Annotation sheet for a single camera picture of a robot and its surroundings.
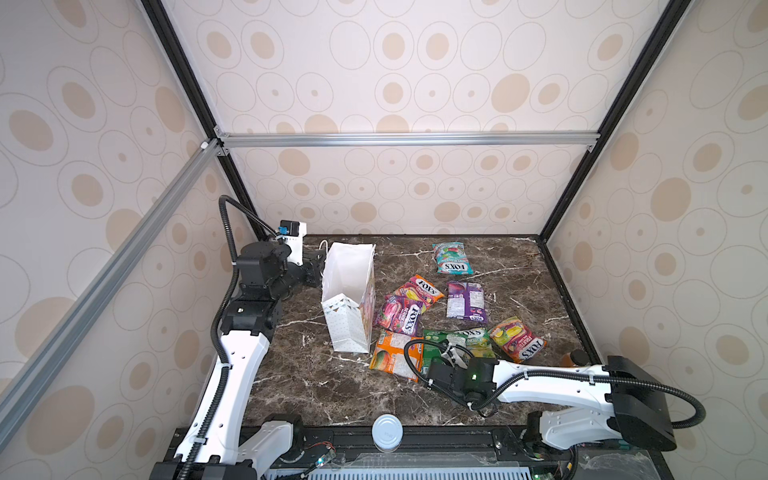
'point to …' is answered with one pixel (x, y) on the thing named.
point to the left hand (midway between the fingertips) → (330, 249)
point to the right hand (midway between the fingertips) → (457, 383)
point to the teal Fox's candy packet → (451, 258)
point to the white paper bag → (348, 294)
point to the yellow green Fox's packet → (478, 342)
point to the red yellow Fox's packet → (520, 340)
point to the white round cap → (387, 433)
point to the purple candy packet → (465, 300)
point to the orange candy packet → (389, 355)
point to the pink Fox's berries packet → (399, 314)
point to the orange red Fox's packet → (420, 294)
